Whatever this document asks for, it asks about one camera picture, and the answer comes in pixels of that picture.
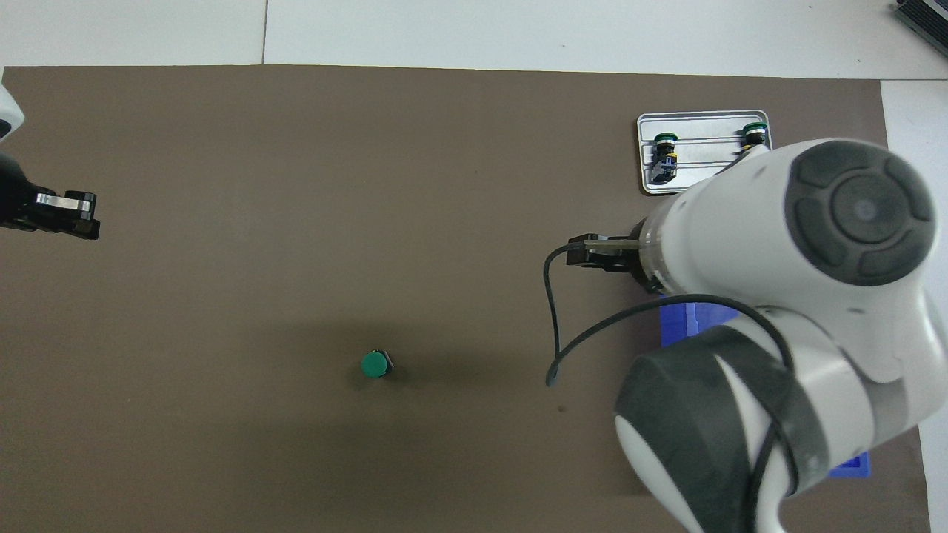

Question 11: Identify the blue plastic storage bin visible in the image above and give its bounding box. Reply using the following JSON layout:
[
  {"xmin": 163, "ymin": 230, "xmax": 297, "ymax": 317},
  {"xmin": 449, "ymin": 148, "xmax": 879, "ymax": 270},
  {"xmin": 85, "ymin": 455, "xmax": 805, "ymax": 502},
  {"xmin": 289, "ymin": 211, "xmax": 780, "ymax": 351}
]
[{"xmin": 658, "ymin": 295, "xmax": 873, "ymax": 480}]

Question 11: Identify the brown table mat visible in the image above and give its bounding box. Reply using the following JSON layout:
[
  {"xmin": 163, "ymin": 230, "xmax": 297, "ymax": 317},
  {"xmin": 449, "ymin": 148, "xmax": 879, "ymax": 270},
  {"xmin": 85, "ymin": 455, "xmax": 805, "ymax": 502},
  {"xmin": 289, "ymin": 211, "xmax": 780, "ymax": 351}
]
[{"xmin": 0, "ymin": 65, "xmax": 932, "ymax": 533}]

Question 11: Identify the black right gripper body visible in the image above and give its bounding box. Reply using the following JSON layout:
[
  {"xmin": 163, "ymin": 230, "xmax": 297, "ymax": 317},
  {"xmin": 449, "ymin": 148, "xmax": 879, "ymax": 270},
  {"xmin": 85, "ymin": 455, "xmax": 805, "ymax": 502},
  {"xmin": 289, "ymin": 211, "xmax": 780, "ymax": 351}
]
[{"xmin": 628, "ymin": 248, "xmax": 664, "ymax": 295}]

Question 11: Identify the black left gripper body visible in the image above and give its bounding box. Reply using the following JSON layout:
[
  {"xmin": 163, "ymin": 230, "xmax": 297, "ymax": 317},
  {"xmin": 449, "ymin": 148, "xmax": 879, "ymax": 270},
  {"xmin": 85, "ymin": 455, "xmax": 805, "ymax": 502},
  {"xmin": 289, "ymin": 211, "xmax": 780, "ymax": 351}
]
[{"xmin": 0, "ymin": 150, "xmax": 36, "ymax": 232}]

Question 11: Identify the grey ribbed device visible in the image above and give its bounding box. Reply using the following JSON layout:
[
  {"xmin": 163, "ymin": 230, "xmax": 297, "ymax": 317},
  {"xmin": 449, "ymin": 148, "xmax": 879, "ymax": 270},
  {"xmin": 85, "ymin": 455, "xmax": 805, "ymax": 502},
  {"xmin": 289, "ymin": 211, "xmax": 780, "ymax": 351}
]
[{"xmin": 892, "ymin": 0, "xmax": 948, "ymax": 56}]

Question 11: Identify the grey metal tray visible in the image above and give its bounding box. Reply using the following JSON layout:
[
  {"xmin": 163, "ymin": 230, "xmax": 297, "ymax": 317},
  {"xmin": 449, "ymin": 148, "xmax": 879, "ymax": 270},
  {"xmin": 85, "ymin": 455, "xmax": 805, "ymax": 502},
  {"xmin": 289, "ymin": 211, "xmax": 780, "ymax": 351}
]
[{"xmin": 637, "ymin": 110, "xmax": 775, "ymax": 195}]

